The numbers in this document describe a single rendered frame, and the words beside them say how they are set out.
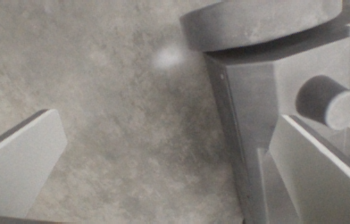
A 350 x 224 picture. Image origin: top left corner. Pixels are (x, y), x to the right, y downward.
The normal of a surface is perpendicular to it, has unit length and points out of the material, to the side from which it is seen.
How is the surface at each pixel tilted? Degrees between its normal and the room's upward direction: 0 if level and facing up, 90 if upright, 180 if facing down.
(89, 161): 0
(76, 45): 0
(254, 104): 45
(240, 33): 31
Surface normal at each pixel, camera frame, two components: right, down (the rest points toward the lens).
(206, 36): -0.72, 0.51
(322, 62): 0.08, 0.40
